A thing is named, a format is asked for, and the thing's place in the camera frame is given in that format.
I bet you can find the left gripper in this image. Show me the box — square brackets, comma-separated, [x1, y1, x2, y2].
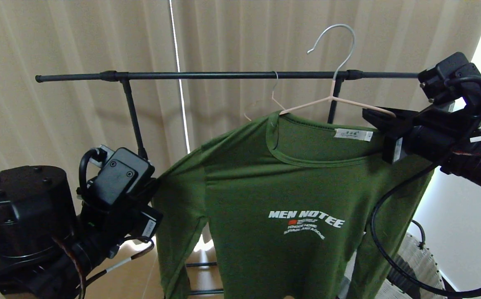
[80, 203, 164, 259]

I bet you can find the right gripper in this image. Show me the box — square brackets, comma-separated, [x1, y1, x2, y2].
[381, 105, 469, 165]

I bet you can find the green long-sleeved shirt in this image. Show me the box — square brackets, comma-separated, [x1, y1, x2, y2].
[151, 111, 436, 299]

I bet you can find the pink clothes hanger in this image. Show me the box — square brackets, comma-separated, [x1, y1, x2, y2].
[279, 24, 397, 119]
[243, 71, 287, 122]

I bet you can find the white laundry basket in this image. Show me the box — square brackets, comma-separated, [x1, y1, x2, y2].
[340, 219, 447, 299]

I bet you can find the black clothes rack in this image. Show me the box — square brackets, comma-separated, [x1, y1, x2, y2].
[35, 70, 422, 296]

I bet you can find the beige curtain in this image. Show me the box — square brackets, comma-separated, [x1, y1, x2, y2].
[0, 0, 481, 258]

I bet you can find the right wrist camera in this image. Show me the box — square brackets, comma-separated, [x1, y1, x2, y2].
[418, 51, 481, 119]

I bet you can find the black cable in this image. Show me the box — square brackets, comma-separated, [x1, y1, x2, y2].
[369, 145, 481, 299]

